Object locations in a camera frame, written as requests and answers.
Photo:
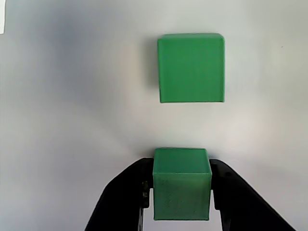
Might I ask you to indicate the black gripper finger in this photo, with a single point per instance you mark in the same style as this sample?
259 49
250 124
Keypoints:
120 197
240 204

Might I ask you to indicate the green cube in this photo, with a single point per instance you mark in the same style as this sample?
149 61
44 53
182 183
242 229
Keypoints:
191 69
181 192

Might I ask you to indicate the white round plate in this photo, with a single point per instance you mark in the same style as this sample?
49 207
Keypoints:
72 120

